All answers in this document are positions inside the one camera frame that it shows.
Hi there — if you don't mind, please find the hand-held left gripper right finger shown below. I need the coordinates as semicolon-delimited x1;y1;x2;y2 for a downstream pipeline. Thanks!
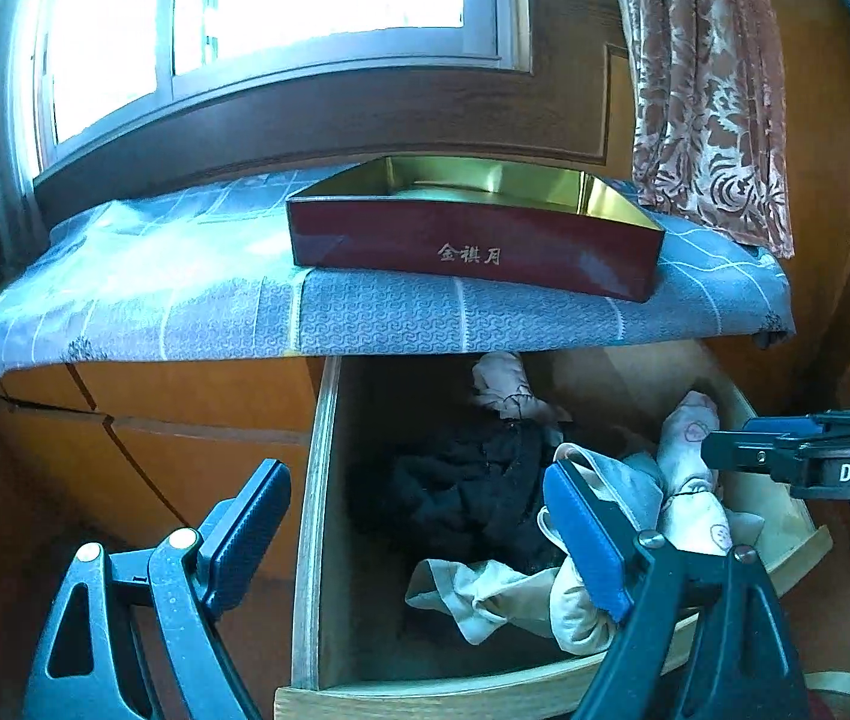
543;457;809;720

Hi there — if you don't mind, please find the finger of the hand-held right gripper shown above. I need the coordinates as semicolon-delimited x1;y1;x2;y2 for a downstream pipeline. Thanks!
741;411;850;436
701;431;831;477

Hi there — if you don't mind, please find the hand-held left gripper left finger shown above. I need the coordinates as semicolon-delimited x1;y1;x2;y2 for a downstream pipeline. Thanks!
22;457;292;720

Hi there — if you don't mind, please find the white printed underwear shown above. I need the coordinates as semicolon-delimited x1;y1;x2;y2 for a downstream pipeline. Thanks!
654;390;734;556

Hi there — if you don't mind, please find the grey blue underwear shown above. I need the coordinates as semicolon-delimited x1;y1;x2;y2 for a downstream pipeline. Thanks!
552;442;666;533

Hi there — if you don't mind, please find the beige underwear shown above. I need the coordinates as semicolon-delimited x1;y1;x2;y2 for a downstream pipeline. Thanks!
404;517;636;653

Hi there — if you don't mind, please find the wooden drawer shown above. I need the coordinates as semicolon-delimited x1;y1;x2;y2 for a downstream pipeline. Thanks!
275;341;835;720

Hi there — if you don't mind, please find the black lace underwear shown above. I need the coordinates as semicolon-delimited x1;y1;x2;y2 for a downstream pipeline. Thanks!
350;416;583;575

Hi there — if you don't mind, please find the pink underwear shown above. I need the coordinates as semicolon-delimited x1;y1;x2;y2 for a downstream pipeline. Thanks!
470;351;572;421

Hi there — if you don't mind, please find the dark red box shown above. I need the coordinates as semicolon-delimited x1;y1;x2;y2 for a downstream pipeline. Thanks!
286;156;666;302

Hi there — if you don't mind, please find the wooden dresser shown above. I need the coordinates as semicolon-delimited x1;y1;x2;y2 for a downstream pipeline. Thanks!
0;349;328;720

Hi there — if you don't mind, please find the grey patterned cloth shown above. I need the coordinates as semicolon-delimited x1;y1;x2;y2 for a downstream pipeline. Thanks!
0;165;797;380

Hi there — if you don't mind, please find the brown patterned curtain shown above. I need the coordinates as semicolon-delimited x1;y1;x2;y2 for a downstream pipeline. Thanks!
605;0;797;260

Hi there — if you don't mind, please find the window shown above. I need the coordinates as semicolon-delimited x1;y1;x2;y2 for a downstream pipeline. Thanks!
0;0;538;188

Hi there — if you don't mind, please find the light wooden ring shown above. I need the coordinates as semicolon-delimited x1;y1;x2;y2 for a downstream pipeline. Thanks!
807;671;850;702

